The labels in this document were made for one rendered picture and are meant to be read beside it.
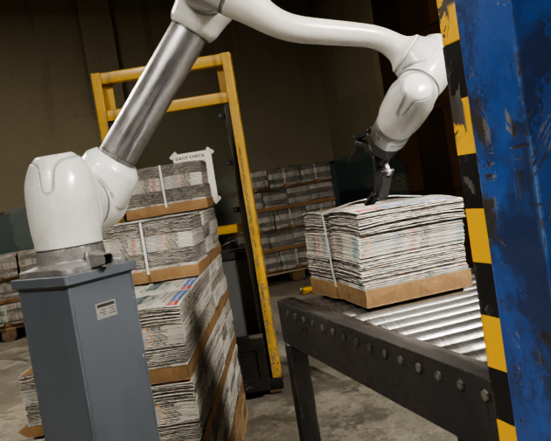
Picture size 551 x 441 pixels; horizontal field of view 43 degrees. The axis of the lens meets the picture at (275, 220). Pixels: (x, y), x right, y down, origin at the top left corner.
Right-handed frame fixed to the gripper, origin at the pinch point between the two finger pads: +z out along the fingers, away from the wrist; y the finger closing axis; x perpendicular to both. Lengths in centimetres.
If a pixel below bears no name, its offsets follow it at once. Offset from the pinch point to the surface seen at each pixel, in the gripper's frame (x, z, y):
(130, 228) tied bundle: -54, 83, -37
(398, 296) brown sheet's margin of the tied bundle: -5.7, -7.4, 35.4
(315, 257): -14.1, 14.9, 13.6
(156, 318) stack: -57, 41, 13
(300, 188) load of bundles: 183, 509, -256
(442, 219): 8.4, -15.3, 21.4
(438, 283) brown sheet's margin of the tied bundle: 5.3, -7.9, 34.5
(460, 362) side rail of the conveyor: -22, -52, 61
